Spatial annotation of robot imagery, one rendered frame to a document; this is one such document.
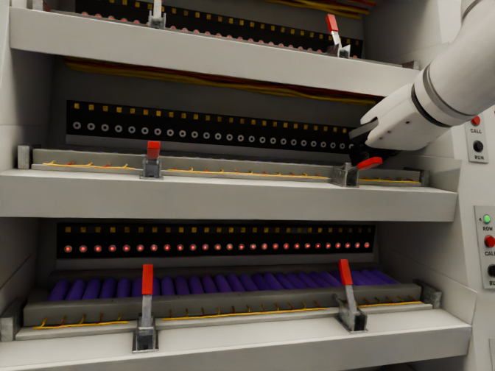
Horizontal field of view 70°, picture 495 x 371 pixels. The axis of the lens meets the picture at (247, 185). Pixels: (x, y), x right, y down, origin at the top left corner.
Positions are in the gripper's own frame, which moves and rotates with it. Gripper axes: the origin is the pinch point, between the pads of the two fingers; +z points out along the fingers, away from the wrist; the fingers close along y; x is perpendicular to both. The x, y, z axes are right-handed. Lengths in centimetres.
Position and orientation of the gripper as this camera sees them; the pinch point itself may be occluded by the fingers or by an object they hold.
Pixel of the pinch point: (368, 153)
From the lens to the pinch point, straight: 62.0
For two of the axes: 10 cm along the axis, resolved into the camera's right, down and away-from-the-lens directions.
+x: 0.7, 9.3, -3.6
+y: -9.6, -0.4, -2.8
